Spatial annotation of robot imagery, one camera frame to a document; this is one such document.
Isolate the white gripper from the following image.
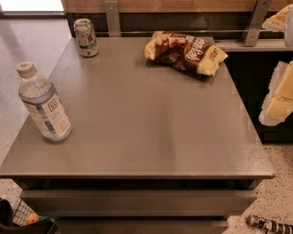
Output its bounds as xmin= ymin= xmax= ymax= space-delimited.
xmin=259 ymin=4 xmax=293 ymax=127

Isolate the left metal wall bracket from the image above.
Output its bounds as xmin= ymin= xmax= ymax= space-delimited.
xmin=105 ymin=0 xmax=121 ymax=37

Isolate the clear plastic water bottle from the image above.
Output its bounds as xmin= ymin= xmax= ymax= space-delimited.
xmin=16 ymin=61 xmax=72 ymax=142

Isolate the brown chip bag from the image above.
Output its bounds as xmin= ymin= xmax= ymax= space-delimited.
xmin=145 ymin=31 xmax=228 ymax=76

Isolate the black white striped object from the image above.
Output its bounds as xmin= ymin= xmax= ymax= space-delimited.
xmin=246 ymin=215 xmax=293 ymax=234

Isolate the metal wall bracket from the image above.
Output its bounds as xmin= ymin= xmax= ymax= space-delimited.
xmin=241 ymin=0 xmax=272 ymax=47
xmin=105 ymin=0 xmax=121 ymax=37

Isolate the grey drawer cabinet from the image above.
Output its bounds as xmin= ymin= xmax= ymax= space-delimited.
xmin=0 ymin=38 xmax=273 ymax=234

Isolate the right metal wall bracket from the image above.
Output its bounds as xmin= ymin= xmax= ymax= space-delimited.
xmin=241 ymin=0 xmax=272 ymax=47

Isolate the green white soda can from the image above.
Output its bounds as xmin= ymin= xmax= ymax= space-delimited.
xmin=73 ymin=19 xmax=99 ymax=58

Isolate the orange fruit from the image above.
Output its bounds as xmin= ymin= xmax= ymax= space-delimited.
xmin=25 ymin=213 xmax=39 ymax=225

